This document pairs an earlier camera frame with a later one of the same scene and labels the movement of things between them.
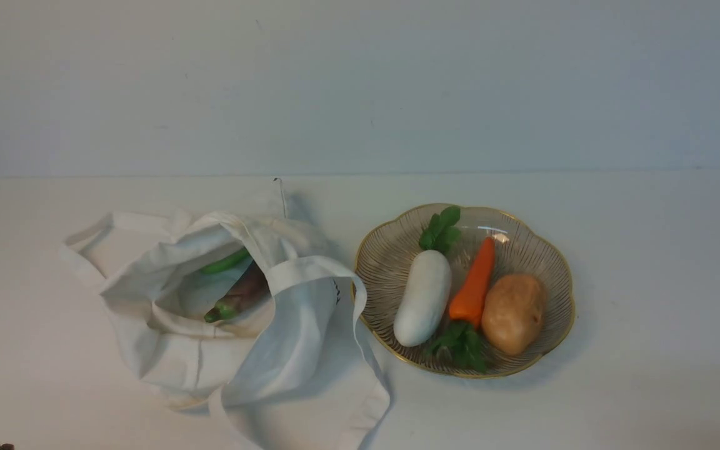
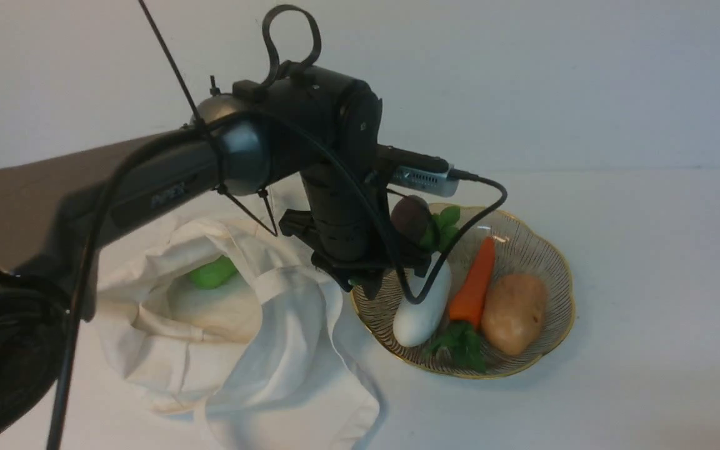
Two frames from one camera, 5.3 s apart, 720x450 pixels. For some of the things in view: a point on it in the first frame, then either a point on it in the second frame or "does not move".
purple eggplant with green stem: x=251 y=289 to x=412 y=214
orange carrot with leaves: x=463 y=344 does not move
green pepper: x=213 y=267 to x=214 y=275
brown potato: x=514 y=311 does not move
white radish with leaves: x=422 y=305 does not move
